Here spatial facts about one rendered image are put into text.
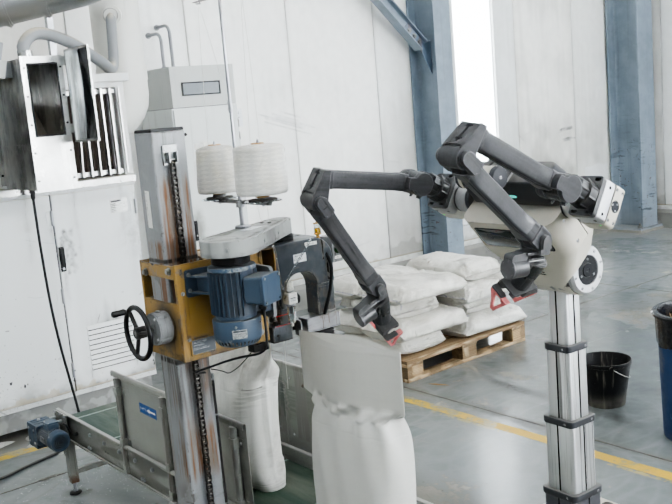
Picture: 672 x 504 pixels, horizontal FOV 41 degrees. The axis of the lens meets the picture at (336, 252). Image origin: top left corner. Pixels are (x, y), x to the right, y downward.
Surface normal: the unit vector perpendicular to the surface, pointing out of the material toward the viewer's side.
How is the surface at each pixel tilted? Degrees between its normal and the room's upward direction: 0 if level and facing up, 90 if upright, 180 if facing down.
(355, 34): 90
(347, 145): 90
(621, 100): 90
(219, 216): 90
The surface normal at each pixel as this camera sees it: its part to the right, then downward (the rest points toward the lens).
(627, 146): -0.78, 0.17
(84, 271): 0.62, 0.07
